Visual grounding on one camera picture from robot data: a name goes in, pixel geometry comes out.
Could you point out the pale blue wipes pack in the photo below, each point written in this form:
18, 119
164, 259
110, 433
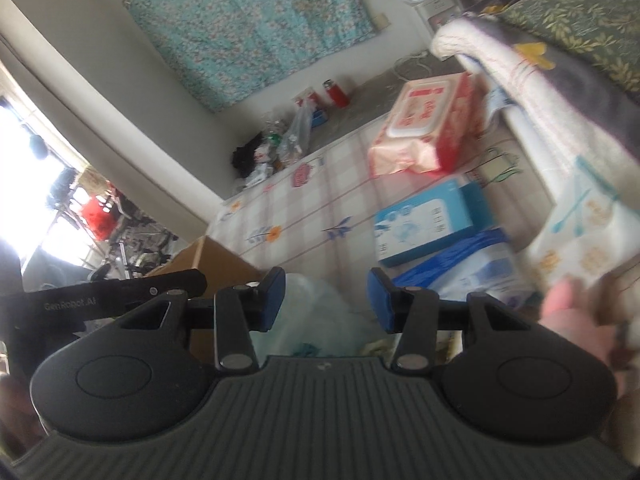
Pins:
585, 230

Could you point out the blue tissue box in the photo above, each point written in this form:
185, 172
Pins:
425, 220

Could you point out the clear plastic bag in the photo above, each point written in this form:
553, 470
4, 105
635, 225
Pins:
297, 135

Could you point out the cardboard box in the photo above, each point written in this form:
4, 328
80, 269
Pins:
215, 260

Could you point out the white water dispenser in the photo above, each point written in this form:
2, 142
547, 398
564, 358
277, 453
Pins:
440, 10

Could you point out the green leaf-print pillow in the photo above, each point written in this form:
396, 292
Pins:
585, 15

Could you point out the wall socket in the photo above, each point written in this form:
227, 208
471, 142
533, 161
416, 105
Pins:
381, 20

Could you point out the white plastic bag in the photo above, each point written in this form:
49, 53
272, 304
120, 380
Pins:
320, 310

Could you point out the white quilted blanket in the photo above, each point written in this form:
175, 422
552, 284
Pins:
500, 70

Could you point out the teal floral wall cloth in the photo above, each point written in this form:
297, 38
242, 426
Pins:
240, 30

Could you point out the red thermos bottle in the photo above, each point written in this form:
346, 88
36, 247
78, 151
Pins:
337, 94

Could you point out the plaid printed bed sheet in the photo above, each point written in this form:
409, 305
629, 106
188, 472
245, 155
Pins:
325, 195

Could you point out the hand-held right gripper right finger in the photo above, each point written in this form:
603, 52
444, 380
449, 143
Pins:
380, 301

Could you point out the black cloth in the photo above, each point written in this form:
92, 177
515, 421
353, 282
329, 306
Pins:
247, 157

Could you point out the pink plush toy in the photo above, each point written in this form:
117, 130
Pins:
570, 310

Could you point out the blue and white pack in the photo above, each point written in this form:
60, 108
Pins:
465, 265

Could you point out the red wet wipes pack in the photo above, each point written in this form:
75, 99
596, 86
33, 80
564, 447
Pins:
425, 120

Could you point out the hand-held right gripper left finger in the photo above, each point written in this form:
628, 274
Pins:
272, 294

